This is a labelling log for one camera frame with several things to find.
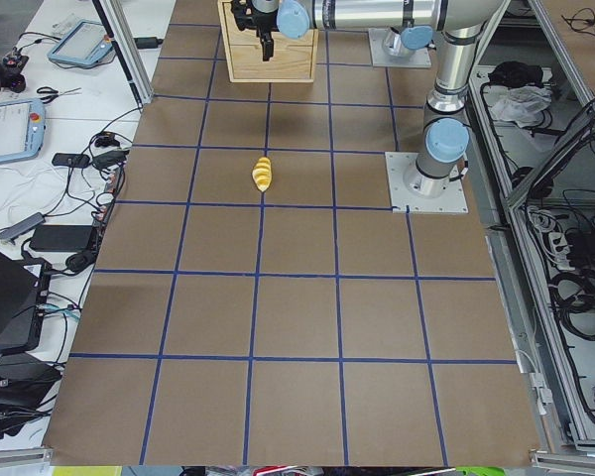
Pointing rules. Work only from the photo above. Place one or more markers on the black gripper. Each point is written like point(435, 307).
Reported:
point(264, 22)

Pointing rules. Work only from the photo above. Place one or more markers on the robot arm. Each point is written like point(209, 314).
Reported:
point(404, 42)
point(459, 22)

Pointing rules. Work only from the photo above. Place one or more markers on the wooden drawer cabinet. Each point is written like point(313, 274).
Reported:
point(292, 61)

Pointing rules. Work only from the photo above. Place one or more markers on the toy bread loaf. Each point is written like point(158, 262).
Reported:
point(262, 174)

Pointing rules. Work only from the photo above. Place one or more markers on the far teach pendant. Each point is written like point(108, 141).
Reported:
point(86, 45)

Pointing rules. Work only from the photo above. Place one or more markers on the teach pendant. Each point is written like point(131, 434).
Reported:
point(86, 45)
point(22, 129)

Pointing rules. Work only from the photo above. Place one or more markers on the scissors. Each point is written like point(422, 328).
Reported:
point(48, 94)

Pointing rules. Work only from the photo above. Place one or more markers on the black phone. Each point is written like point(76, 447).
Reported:
point(71, 160)

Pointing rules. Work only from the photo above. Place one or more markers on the white crumpled cloth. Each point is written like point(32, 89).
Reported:
point(523, 106)

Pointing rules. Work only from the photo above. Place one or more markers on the near teach pendant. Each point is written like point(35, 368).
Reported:
point(22, 129)

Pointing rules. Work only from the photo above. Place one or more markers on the black power adapter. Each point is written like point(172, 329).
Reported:
point(61, 238)

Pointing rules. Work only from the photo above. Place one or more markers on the black laptop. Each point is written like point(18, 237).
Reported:
point(24, 286)

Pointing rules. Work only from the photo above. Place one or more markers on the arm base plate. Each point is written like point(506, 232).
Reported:
point(412, 192)
point(418, 59)

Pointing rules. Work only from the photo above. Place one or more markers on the aluminium frame post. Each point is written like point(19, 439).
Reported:
point(113, 19)

